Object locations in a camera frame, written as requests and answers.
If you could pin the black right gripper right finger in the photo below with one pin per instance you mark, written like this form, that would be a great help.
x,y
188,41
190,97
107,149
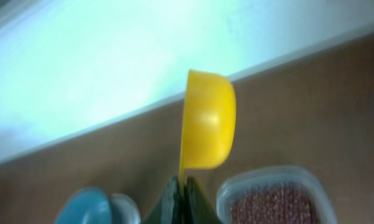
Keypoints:
x,y
197,209

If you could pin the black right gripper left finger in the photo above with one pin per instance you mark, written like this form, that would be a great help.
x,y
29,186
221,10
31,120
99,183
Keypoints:
x,y
169,207

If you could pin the yellow plastic measuring scoop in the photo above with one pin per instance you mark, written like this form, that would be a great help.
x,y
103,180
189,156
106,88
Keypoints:
x,y
208,124

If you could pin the white digital kitchen scale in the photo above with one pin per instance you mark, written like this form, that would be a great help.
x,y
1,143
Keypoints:
x,y
124,210

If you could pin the blue-grey bowl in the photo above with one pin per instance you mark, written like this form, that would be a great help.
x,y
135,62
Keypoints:
x,y
87,205

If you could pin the red adzuki beans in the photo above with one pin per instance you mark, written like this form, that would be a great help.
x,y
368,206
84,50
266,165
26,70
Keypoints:
x,y
281,203

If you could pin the clear plastic container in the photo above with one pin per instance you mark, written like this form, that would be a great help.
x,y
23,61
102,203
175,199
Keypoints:
x,y
234,187

